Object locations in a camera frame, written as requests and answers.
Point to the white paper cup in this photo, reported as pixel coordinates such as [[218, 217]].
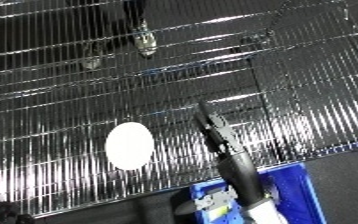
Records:
[[130, 145]]

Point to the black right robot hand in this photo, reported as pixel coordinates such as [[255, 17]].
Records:
[[234, 156]]

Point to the pale right robot forearm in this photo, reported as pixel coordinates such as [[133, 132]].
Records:
[[265, 214]]

